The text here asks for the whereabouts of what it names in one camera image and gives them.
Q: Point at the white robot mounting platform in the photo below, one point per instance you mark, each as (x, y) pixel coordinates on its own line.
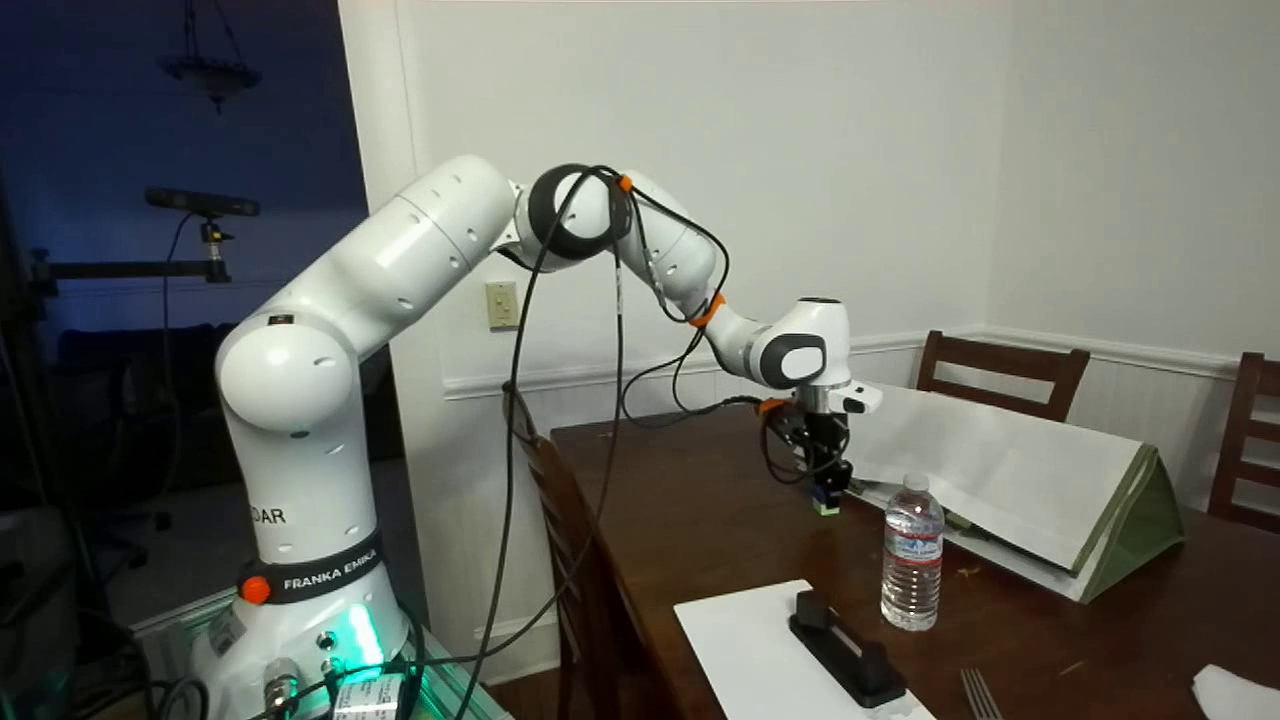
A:
(174, 642)

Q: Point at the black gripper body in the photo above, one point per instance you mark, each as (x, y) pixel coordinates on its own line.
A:
(818, 433)

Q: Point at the clear plastic water bottle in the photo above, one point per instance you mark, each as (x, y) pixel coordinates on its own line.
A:
(911, 562)

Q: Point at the white paper napkin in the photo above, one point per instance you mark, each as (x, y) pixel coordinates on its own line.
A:
(1235, 696)

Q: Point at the beige light switch plate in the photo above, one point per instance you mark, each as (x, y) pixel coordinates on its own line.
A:
(500, 306)

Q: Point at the open white green binder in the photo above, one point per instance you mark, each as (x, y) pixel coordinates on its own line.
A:
(1040, 483)

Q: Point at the dark wooden dining chair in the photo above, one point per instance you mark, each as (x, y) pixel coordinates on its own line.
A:
(1000, 358)
(561, 535)
(1261, 380)

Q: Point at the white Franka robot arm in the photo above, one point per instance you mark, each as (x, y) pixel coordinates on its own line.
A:
(401, 264)

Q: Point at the grey metal ruler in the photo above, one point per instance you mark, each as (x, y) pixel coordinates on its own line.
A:
(980, 696)

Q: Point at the white rectangular board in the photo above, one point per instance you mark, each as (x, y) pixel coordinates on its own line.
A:
(745, 653)

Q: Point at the black camera stand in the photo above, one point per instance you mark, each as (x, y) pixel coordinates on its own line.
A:
(134, 268)

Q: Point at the black stereo camera bar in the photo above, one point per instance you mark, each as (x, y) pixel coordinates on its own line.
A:
(202, 200)

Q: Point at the black stapler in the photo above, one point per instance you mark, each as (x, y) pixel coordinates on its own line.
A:
(841, 648)

